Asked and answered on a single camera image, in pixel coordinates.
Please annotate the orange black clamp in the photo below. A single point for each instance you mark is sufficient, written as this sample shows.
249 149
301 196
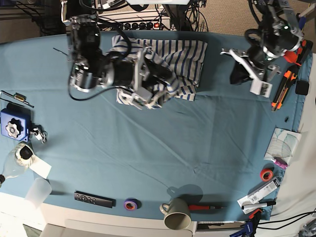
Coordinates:
299 56

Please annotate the clear plastic bottle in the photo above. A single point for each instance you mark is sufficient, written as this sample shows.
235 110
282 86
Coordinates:
17 162

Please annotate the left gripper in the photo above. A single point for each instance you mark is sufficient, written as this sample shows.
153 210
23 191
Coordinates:
253 65

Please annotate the black square box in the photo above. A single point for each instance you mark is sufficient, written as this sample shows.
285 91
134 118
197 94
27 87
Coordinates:
302 87

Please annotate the translucent plastic cup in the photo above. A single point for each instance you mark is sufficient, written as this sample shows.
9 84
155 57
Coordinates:
38 193

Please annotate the black remote control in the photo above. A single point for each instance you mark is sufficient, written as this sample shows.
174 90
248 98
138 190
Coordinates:
94 199

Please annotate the blue box with knob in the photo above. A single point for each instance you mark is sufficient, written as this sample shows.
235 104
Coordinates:
15 125

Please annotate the red handled screwdriver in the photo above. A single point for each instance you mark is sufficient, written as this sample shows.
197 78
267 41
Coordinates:
203 207

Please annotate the purple small tube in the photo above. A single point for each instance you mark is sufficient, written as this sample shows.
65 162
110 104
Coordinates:
279 163

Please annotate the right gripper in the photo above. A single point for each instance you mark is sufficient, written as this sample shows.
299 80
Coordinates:
150 83

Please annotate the white paper card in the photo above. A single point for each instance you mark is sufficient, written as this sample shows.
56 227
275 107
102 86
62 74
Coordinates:
40 167

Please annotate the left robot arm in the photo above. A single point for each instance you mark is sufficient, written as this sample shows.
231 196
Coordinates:
277 33

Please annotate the metal rod with spring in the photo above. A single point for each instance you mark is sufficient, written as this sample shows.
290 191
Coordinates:
19 97

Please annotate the white packaged item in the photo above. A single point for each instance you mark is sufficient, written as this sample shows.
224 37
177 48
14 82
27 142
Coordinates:
258 194

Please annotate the blue white striped T-shirt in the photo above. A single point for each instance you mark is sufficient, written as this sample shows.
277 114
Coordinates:
184 58

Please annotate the purple tape roll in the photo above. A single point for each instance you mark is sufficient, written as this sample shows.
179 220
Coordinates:
131 204

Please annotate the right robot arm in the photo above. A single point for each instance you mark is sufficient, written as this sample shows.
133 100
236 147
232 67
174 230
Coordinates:
104 57

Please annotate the leaf patterned paper roll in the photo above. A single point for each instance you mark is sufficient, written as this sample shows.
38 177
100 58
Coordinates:
283 145

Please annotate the blue table cloth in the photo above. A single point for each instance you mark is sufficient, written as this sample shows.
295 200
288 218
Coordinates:
208 150

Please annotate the black power strip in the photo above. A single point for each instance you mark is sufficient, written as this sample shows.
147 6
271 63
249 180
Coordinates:
139 26

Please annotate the small white keyring gadget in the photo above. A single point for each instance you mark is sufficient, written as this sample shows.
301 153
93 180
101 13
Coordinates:
39 134

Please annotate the black marker pen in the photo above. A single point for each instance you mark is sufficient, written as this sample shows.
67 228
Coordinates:
258 205

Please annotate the blue black bar clamp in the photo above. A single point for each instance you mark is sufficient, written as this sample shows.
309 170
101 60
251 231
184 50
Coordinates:
249 228

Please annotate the grey ceramic mug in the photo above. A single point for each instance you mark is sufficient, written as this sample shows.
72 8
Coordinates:
176 214

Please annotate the orange tape roll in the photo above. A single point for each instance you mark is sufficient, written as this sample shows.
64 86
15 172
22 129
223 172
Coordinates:
266 174

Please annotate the orange black utility knife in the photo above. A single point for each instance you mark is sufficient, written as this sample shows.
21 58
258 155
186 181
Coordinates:
287 81

